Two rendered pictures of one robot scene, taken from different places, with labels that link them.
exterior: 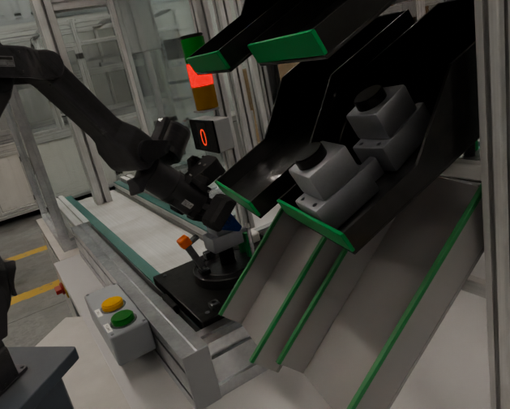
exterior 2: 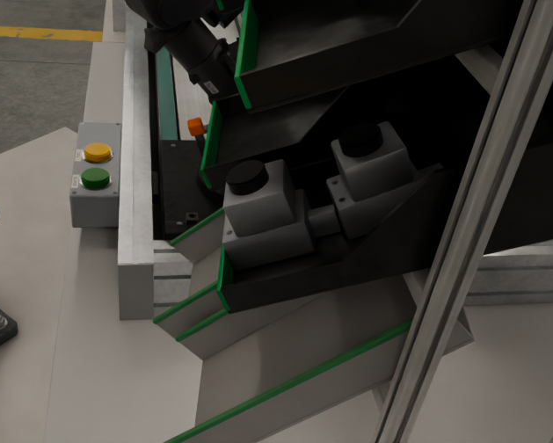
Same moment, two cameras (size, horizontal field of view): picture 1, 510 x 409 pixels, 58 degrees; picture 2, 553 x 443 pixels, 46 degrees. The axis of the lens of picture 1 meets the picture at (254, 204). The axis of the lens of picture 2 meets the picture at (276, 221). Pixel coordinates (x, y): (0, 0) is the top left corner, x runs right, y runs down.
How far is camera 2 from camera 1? 0.24 m
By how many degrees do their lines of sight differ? 22
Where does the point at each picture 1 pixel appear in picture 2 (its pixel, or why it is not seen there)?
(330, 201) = (243, 240)
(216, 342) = (164, 265)
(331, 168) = (255, 208)
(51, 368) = not seen: outside the picture
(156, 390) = (98, 272)
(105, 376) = (61, 226)
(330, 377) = (214, 385)
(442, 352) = not seen: hidden behind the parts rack
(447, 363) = not seen: hidden behind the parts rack
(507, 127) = (462, 279)
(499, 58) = (470, 208)
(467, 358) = (428, 430)
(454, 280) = (351, 384)
